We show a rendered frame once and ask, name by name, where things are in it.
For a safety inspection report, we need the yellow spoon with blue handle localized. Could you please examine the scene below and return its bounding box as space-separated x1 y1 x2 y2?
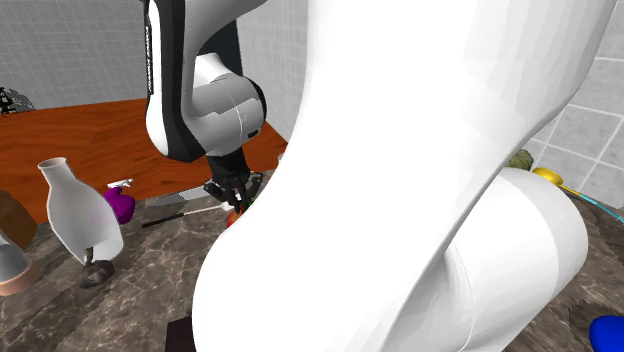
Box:
531 166 624 224

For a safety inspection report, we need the blue round object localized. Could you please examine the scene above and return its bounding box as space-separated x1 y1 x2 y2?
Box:
588 315 624 352

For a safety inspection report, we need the grey knife blade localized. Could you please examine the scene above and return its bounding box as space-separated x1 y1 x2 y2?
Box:
146 186 217 209

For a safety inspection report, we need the black and white stick tool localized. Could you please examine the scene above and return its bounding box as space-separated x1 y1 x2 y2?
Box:
140 204 234 230

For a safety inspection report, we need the olive green round object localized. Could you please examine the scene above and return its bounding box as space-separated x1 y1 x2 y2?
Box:
503 149 535 172

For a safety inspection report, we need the brown box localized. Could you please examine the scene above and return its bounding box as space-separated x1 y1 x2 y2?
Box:
0 190 39 251

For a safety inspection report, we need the dark brown lumpy object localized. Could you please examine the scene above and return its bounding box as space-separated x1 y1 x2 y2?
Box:
76 247 116 290

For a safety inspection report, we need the red apple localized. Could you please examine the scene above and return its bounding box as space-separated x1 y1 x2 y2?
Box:
225 208 246 229

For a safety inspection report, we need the purple spray bottle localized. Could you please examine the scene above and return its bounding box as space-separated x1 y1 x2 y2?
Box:
102 178 137 226

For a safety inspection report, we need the dark robot stand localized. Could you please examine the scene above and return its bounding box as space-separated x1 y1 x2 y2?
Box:
164 316 197 352

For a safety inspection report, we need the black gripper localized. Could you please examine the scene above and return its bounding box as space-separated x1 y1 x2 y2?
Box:
203 147 265 214

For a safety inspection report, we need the white vase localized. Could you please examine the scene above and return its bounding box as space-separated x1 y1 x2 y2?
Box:
37 157 125 265

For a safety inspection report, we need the grey cup with pink base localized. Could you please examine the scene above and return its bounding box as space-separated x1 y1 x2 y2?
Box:
0 232 43 298

